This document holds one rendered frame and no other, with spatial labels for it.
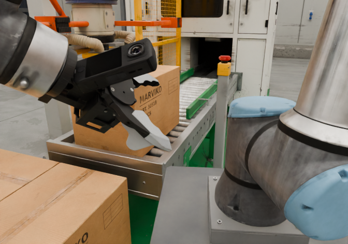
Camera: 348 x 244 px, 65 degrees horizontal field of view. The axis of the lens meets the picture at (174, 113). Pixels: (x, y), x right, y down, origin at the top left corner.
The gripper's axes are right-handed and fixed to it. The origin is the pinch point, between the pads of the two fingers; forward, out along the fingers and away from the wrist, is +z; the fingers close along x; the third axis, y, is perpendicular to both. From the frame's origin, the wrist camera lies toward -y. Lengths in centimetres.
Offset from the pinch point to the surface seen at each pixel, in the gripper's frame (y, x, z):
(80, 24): 35, -69, 1
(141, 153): 67, -43, 56
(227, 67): 15, -80, 82
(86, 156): 88, -46, 37
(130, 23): 25, -75, 19
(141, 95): 47, -61, 42
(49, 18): 34, -59, -11
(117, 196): 71, -18, 43
